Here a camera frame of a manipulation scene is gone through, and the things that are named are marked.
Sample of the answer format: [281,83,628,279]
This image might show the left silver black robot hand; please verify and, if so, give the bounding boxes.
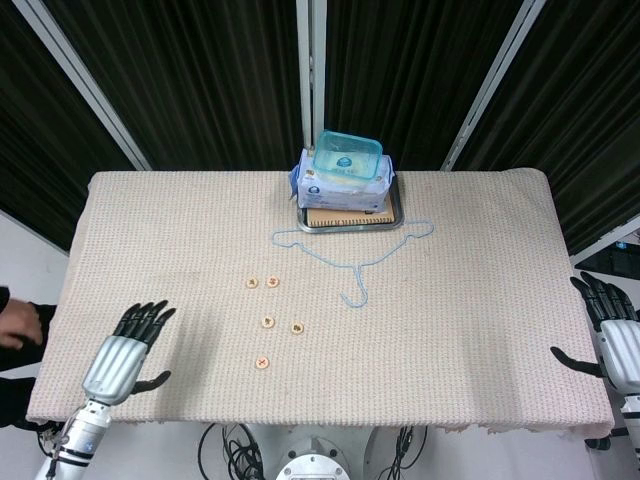
[81,299,177,405]

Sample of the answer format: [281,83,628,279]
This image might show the bystander human hand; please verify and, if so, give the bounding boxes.
[0,299,44,350]

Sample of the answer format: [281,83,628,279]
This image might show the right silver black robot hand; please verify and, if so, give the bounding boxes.
[549,271,640,399]

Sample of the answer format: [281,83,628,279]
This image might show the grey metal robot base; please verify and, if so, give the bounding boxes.
[244,423,396,480]

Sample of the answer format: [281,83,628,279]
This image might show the beige woven tablecloth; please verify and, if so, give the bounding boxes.
[24,169,615,435]

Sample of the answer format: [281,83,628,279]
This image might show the bystander dark clothing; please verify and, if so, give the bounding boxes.
[0,287,59,431]

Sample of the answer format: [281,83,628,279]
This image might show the dark device with blue label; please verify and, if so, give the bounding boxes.
[594,239,640,281]

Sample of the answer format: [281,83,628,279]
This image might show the black pleated curtain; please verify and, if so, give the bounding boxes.
[0,0,136,251]
[323,0,531,172]
[452,0,640,256]
[42,0,307,174]

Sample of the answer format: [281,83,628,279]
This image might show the metal tray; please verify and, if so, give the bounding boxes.
[296,174,405,235]

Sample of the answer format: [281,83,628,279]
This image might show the brown spiral notebook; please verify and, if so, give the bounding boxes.
[305,192,396,229]

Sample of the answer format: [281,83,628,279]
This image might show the white blue wet wipes pack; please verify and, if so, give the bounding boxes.
[288,148,397,211]

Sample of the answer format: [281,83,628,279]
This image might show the teal clear plastic container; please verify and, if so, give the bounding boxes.
[312,129,385,182]

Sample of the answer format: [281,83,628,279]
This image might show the aluminium frame rail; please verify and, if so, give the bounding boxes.
[569,214,640,266]

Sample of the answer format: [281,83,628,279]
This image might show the black cable bundle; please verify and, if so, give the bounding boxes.
[382,425,429,474]
[198,423,269,480]

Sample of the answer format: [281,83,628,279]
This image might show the light blue wire hanger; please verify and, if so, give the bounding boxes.
[271,218,435,309]

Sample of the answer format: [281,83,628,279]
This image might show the aluminium frame post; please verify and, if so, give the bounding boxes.
[12,0,154,172]
[441,0,547,172]
[295,0,327,151]

